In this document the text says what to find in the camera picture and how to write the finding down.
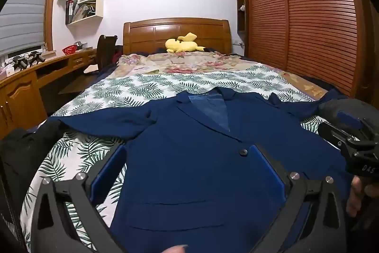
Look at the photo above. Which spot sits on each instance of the long wooden desk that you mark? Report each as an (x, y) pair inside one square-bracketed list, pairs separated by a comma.
[(17, 93)]

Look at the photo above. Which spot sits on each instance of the black clothes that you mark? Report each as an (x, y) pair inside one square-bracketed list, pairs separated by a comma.
[(20, 152)]

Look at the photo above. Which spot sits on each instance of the black device on stand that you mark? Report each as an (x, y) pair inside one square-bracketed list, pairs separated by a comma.
[(36, 56), (19, 61)]

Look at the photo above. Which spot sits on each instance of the navy blue blazer jacket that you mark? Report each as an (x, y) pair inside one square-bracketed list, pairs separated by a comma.
[(192, 167)]

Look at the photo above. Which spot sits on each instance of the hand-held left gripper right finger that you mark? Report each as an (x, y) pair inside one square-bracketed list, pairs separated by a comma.
[(269, 173)]

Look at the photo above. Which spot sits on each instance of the wooden bed headboard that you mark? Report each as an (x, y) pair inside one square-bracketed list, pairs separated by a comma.
[(148, 33)]

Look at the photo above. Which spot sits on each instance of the person's left hand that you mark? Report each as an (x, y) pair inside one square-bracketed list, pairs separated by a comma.
[(177, 250)]

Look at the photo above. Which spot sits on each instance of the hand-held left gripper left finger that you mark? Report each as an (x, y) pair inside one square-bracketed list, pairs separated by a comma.
[(106, 176)]

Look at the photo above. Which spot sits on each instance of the wooden louvre door wardrobe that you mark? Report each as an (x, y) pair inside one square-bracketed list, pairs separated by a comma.
[(311, 18)]

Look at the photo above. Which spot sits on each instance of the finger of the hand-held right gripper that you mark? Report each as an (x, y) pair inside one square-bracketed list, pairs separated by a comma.
[(334, 136), (351, 119)]

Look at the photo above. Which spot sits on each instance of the leaf print bed sheet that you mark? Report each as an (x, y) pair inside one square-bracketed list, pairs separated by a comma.
[(133, 87)]

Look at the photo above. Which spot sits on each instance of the wall socket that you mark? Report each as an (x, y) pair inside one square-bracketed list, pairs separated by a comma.
[(235, 42)]

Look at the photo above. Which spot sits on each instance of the wooden window frame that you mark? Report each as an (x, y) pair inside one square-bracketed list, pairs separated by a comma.
[(50, 4)]

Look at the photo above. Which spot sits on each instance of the grey window blind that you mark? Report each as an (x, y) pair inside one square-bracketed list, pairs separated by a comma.
[(23, 13)]

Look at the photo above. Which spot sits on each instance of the person's right hand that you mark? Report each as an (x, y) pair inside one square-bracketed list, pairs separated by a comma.
[(355, 196)]

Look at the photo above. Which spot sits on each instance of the black binder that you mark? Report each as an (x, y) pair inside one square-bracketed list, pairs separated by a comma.
[(70, 11)]

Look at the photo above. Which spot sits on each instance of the yellow plush toy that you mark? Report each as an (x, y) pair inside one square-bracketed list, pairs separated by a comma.
[(180, 45)]

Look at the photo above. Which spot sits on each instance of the dark brown chair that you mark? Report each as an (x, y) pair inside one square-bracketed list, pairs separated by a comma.
[(105, 48)]

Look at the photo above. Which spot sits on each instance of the floral quilt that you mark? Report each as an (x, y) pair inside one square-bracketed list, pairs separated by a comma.
[(177, 63)]

